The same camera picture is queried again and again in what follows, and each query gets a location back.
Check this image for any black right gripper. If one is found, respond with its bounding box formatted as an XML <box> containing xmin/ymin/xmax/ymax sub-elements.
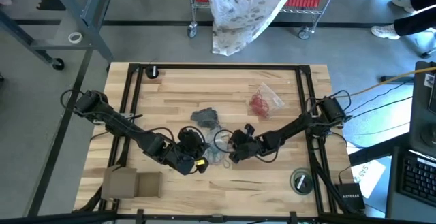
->
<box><xmin>223</xmin><ymin>124</ymin><xmax>265</xmax><ymax>163</ymax></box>

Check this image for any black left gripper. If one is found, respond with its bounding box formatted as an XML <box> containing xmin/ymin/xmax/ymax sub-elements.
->
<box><xmin>170</xmin><ymin>127</ymin><xmax>214</xmax><ymax>176</ymax></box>

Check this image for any clear plastic zip bag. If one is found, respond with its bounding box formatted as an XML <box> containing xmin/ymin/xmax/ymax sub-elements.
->
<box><xmin>247</xmin><ymin>82</ymin><xmax>286</xmax><ymax>121</ymax></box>
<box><xmin>203</xmin><ymin>130</ymin><xmax>238</xmax><ymax>169</ymax></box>
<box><xmin>189</xmin><ymin>106</ymin><xmax>223</xmax><ymax>133</ymax></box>

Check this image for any black round puck white label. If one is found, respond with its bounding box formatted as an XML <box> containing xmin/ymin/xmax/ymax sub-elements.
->
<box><xmin>294</xmin><ymin>172</ymin><xmax>312</xmax><ymax>193</ymax></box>
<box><xmin>144</xmin><ymin>65</ymin><xmax>161</xmax><ymax>80</ymax></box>

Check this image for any open brown cardboard box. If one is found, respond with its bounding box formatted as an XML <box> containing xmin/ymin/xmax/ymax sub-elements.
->
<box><xmin>101</xmin><ymin>164</ymin><xmax>164</xmax><ymax>201</ymax></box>

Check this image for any white floral curtain cloth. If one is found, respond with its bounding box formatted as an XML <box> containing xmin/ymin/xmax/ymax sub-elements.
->
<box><xmin>204</xmin><ymin>0</ymin><xmax>302</xmax><ymax>57</ymax></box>

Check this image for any white printed paper sheet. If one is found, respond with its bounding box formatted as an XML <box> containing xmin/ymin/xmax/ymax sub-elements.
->
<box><xmin>346</xmin><ymin>141</ymin><xmax>388</xmax><ymax>199</ymax></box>

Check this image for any black metal beam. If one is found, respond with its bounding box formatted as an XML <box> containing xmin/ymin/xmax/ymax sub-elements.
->
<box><xmin>347</xmin><ymin>132</ymin><xmax>413</xmax><ymax>167</ymax></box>

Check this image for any dark desk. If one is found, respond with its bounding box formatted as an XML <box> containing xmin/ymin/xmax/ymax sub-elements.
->
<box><xmin>386</xmin><ymin>145</ymin><xmax>436</xmax><ymax>224</ymax></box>

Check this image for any white tape roll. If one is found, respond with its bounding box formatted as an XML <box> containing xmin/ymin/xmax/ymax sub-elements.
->
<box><xmin>67</xmin><ymin>31</ymin><xmax>84</xmax><ymax>44</ymax></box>

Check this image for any black desk foot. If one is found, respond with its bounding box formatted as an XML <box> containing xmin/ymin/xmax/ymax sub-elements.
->
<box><xmin>379</xmin><ymin>75</ymin><xmax>416</xmax><ymax>85</ymax></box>

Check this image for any grey metal workbench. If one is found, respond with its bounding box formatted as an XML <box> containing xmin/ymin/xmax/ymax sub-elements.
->
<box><xmin>0</xmin><ymin>0</ymin><xmax>119</xmax><ymax>71</ymax></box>

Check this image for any person's shoe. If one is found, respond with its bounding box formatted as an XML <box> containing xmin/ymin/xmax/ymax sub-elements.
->
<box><xmin>370</xmin><ymin>23</ymin><xmax>402</xmax><ymax>41</ymax></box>
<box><xmin>390</xmin><ymin>0</ymin><xmax>415</xmax><ymax>14</ymax></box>

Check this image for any black keyboard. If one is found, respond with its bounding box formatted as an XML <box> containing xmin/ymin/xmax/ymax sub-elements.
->
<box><xmin>397</xmin><ymin>155</ymin><xmax>436</xmax><ymax>208</ymax></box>

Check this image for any black serrated foam block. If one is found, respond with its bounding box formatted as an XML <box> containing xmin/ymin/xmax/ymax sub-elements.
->
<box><xmin>36</xmin><ymin>0</ymin><xmax>67</xmax><ymax>12</ymax></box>

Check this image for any office chair base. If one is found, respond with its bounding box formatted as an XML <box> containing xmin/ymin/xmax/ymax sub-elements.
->
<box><xmin>418</xmin><ymin>45</ymin><xmax>436</xmax><ymax>60</ymax></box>

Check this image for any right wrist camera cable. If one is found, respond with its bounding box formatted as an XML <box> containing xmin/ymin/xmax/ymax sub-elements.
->
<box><xmin>213</xmin><ymin>129</ymin><xmax>236</xmax><ymax>154</ymax></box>

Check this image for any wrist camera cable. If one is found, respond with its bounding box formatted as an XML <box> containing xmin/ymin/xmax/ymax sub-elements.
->
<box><xmin>148</xmin><ymin>125</ymin><xmax>207</xmax><ymax>176</ymax></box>
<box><xmin>213</xmin><ymin>129</ymin><xmax>236</xmax><ymax>154</ymax></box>

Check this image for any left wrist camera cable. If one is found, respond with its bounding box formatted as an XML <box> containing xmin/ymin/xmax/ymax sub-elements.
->
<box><xmin>148</xmin><ymin>125</ymin><xmax>207</xmax><ymax>176</ymax></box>

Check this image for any green tape ring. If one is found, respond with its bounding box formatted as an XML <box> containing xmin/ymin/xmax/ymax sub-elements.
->
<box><xmin>290</xmin><ymin>167</ymin><xmax>315</xmax><ymax>196</ymax></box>

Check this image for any black power cable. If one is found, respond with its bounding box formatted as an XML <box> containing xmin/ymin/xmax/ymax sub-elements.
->
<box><xmin>89</xmin><ymin>129</ymin><xmax>115</xmax><ymax>142</ymax></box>

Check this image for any black switch cable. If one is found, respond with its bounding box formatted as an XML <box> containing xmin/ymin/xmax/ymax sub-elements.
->
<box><xmin>337</xmin><ymin>164</ymin><xmax>353</xmax><ymax>185</ymax></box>

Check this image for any black right arm cable loop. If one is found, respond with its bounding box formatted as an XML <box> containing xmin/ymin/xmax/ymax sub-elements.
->
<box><xmin>306</xmin><ymin>89</ymin><xmax>352</xmax><ymax>116</ymax></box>

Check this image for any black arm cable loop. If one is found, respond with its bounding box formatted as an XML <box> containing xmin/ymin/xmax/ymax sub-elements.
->
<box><xmin>60</xmin><ymin>89</ymin><xmax>83</xmax><ymax>116</ymax></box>
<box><xmin>306</xmin><ymin>89</ymin><xmax>352</xmax><ymax>116</ymax></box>

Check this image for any black Netgear network switch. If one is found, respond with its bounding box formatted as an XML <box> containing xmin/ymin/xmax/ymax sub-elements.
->
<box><xmin>334</xmin><ymin>182</ymin><xmax>367</xmax><ymax>215</ymax></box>

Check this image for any chrome wire rack cart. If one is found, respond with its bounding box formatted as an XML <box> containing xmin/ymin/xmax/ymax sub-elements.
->
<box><xmin>186</xmin><ymin>0</ymin><xmax>345</xmax><ymax>41</ymax></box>

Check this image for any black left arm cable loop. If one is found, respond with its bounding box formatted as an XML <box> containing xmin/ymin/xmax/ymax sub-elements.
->
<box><xmin>60</xmin><ymin>89</ymin><xmax>83</xmax><ymax>116</ymax></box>

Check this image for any black floor cable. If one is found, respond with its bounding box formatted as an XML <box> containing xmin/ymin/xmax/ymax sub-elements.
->
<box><xmin>349</xmin><ymin>80</ymin><xmax>415</xmax><ymax>114</ymax></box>
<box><xmin>350</xmin><ymin>96</ymin><xmax>414</xmax><ymax>119</ymax></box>

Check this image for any yellow cable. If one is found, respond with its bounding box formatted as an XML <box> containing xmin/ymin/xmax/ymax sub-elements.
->
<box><xmin>349</xmin><ymin>66</ymin><xmax>436</xmax><ymax>97</ymax></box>

